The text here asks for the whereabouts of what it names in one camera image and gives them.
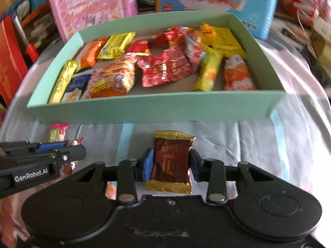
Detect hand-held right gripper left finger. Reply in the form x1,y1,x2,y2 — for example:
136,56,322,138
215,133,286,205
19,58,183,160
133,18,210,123
78,148,155,204

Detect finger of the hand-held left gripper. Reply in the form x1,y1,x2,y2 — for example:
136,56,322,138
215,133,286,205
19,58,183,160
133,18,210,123
0,140,68,159
34,145,87,165

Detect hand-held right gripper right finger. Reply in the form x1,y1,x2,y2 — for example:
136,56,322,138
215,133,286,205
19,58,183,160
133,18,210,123
189,149,276,204

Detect small foil candy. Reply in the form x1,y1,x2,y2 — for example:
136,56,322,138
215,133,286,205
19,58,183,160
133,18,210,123
66,137,86,148

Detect dark red gold snack packet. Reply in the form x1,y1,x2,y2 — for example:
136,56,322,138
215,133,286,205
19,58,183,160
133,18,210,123
145,130,196,195

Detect teal cardboard box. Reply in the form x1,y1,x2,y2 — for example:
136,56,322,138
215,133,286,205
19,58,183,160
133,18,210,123
26,12,287,124

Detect blue white snack packet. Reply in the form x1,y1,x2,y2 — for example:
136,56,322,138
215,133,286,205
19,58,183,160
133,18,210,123
62,74,91,102

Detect large orange yellow snack packet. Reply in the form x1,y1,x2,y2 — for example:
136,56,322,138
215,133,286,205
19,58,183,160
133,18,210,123
89,54,137,99

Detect long yellow green snack packet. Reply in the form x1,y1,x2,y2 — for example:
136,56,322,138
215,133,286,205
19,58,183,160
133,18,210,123
192,47,223,92

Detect crinkled red foil snack packet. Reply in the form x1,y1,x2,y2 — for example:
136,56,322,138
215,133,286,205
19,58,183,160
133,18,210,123
137,45,193,88

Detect orange white snack packet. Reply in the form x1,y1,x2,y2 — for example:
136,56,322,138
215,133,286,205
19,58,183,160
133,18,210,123
224,55,256,91

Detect blue red snack packet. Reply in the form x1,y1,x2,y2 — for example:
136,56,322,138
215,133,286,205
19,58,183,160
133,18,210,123
185,37,207,70

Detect small red snack packet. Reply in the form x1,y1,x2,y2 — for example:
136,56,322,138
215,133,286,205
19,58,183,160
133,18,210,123
127,39,153,56

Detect plain yellow snack packet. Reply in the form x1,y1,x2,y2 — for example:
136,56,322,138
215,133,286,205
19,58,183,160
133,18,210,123
211,27,247,58

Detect red yellow snack packet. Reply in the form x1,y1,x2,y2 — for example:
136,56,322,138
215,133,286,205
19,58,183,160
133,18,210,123
149,26,193,48

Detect green pink candy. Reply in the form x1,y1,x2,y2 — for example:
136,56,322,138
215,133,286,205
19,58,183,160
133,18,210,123
49,123,69,143

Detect long yellow snack stick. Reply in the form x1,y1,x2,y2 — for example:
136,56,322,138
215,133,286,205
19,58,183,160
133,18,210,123
48,60,78,104

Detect red cardboard box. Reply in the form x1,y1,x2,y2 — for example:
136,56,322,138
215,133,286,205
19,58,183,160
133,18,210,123
0,14,29,106

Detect silver pole with red grip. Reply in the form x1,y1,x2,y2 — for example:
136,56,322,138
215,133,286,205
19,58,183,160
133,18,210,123
12,18,39,62

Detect yellow snack packet blue mark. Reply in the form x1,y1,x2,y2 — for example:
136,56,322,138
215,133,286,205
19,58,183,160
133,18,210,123
97,31,136,60

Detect pink My Melody box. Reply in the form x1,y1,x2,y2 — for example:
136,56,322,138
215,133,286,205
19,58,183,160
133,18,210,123
45,0,139,43

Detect blue toy box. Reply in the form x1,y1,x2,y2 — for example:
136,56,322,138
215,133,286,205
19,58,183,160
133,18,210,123
156,0,281,40

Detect red patterned gift box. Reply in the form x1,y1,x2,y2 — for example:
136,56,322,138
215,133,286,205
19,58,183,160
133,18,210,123
278,0,331,27

